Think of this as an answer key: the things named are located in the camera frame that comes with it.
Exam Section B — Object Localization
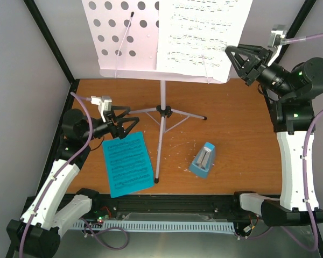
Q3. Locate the metal base plate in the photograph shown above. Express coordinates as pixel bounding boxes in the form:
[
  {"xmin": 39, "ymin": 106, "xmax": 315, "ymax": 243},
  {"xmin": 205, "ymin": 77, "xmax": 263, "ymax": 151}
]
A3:
[{"xmin": 54, "ymin": 215, "xmax": 323, "ymax": 257}]

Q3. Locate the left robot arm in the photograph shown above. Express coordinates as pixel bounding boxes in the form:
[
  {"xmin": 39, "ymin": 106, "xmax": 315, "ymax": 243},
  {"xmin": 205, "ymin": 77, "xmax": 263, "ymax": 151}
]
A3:
[{"xmin": 6, "ymin": 106, "xmax": 139, "ymax": 257}]

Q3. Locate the blue metronome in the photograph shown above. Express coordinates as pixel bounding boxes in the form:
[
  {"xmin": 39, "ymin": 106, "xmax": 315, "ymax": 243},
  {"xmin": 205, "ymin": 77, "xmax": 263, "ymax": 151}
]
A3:
[{"xmin": 189, "ymin": 142, "xmax": 216, "ymax": 178}]

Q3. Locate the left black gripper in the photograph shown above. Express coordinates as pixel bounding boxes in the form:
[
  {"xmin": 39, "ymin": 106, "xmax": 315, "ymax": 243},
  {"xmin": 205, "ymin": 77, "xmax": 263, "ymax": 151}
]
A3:
[{"xmin": 81, "ymin": 105, "xmax": 139, "ymax": 142}]

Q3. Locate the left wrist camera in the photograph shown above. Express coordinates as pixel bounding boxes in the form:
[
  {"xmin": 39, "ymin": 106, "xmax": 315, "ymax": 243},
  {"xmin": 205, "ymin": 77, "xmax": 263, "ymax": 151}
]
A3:
[{"xmin": 90, "ymin": 96, "xmax": 112, "ymax": 122}]

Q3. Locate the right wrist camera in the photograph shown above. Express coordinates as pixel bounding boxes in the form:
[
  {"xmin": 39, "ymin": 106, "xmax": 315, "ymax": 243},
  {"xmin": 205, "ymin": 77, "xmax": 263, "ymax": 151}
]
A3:
[{"xmin": 268, "ymin": 24, "xmax": 287, "ymax": 66}]

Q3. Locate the white sheet music page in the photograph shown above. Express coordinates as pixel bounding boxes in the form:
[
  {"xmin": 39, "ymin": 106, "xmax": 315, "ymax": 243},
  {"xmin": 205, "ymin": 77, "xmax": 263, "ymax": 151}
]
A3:
[{"xmin": 156, "ymin": 1, "xmax": 252, "ymax": 83}]

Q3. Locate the light blue cable duct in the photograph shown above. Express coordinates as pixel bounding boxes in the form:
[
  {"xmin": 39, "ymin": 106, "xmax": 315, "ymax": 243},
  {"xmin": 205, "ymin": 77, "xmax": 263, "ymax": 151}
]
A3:
[{"xmin": 71, "ymin": 218, "xmax": 236, "ymax": 234}]

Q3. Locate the black corner post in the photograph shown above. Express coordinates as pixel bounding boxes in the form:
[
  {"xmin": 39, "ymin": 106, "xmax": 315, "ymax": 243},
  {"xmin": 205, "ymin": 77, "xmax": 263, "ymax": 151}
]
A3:
[
  {"xmin": 276, "ymin": 1, "xmax": 317, "ymax": 65},
  {"xmin": 23, "ymin": 0, "xmax": 80, "ymax": 100}
]

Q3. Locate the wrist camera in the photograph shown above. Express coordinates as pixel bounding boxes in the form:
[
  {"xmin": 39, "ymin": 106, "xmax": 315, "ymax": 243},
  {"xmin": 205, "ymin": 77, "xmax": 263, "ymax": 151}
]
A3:
[
  {"xmin": 268, "ymin": 24, "xmax": 287, "ymax": 66},
  {"xmin": 90, "ymin": 96, "xmax": 112, "ymax": 122}
]

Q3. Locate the right black corner post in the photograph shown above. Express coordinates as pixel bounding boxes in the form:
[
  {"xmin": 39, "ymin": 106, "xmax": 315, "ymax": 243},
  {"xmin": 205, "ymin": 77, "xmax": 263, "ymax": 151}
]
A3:
[{"xmin": 276, "ymin": 1, "xmax": 317, "ymax": 65}]

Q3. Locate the blue sheet music page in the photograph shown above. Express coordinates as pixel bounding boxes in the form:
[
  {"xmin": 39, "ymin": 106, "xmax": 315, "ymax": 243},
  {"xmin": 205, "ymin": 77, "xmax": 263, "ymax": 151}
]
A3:
[{"xmin": 102, "ymin": 132, "xmax": 155, "ymax": 198}]

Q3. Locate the black aluminium frame rail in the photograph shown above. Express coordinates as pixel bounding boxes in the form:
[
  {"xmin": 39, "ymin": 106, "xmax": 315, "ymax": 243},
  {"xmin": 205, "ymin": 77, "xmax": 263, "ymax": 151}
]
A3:
[{"xmin": 24, "ymin": 193, "xmax": 312, "ymax": 224}]

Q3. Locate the left black corner post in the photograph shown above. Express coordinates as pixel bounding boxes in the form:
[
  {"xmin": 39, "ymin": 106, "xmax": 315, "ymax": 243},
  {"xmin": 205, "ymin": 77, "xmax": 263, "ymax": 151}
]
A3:
[{"xmin": 23, "ymin": 0, "xmax": 80, "ymax": 100}]

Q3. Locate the white perforated music stand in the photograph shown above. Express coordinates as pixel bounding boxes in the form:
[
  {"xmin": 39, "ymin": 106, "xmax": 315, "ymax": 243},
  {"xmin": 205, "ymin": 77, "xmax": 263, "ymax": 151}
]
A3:
[{"xmin": 81, "ymin": 0, "xmax": 254, "ymax": 184}]

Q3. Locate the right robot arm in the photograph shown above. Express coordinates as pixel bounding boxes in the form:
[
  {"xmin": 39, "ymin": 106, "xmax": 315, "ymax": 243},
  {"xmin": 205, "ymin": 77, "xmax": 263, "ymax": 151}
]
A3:
[{"xmin": 225, "ymin": 44, "xmax": 323, "ymax": 227}]

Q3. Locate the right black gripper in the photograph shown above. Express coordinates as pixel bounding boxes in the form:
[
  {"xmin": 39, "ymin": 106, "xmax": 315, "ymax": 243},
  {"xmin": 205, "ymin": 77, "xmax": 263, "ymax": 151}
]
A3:
[{"xmin": 223, "ymin": 43, "xmax": 292, "ymax": 98}]

